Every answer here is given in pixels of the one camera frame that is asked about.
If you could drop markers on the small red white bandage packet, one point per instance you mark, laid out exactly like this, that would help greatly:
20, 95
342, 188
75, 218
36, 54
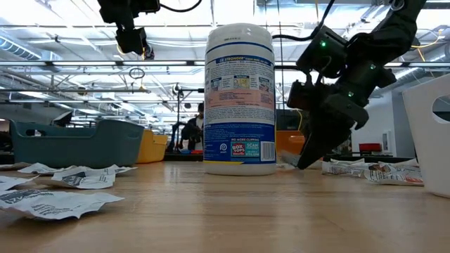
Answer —
351, 161
404, 162
341, 170

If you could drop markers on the red box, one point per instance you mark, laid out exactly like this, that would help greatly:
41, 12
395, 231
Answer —
369, 147

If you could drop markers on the yellow plastic bin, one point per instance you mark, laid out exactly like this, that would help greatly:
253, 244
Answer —
151, 149

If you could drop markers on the person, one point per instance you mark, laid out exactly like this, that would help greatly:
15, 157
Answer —
193, 131

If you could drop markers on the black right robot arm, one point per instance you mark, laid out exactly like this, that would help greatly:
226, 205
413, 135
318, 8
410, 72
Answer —
386, 45

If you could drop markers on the orange plastic bin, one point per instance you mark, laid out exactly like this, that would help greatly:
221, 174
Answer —
288, 142

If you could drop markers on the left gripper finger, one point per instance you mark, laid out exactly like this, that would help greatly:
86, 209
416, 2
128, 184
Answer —
131, 40

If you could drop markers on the black monitor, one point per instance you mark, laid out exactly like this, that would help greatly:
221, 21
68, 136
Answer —
288, 121

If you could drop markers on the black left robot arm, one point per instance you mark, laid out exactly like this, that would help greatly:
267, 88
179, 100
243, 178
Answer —
119, 8

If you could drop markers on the white wall poster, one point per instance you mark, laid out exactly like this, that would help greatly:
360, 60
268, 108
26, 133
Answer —
386, 140

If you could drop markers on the teal plastic bin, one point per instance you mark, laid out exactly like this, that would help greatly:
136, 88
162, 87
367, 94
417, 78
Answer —
77, 147

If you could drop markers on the crumpled wrappers on right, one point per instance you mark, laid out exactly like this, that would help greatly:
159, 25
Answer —
393, 175

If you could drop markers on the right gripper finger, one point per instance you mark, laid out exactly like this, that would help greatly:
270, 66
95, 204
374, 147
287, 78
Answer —
323, 144

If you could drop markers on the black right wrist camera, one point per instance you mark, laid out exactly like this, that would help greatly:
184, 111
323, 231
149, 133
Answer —
300, 95

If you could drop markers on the long ceiling light strip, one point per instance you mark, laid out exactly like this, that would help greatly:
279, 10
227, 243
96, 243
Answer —
88, 63

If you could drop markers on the white square packet dark print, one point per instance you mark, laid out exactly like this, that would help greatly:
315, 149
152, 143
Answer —
123, 169
42, 168
14, 182
52, 204
88, 181

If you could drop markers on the white plastic bin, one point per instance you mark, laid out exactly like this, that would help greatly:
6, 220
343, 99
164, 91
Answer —
422, 147

